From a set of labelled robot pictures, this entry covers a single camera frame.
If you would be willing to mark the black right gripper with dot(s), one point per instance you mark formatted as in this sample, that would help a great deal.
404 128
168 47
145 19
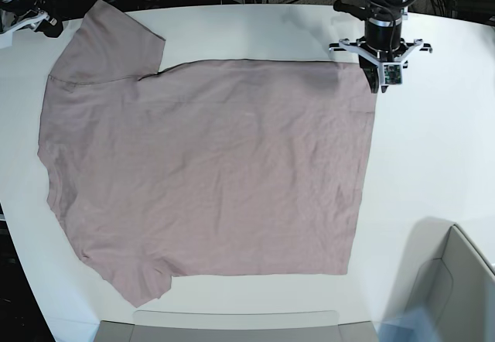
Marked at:
51 27

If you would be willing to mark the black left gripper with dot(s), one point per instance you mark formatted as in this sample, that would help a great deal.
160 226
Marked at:
381 39

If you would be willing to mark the mauve pink T-shirt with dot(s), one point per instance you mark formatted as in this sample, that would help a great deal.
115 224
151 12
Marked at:
215 167

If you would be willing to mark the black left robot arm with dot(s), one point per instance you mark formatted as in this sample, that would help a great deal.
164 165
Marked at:
379 9

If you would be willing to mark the grey bin at right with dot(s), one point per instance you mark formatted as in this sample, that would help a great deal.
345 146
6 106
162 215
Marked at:
452 298

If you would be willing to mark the grey tray at bottom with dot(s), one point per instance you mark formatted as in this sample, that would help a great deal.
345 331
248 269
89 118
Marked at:
150 325

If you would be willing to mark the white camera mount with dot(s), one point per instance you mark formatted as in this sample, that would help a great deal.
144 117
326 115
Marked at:
33 23
382 69

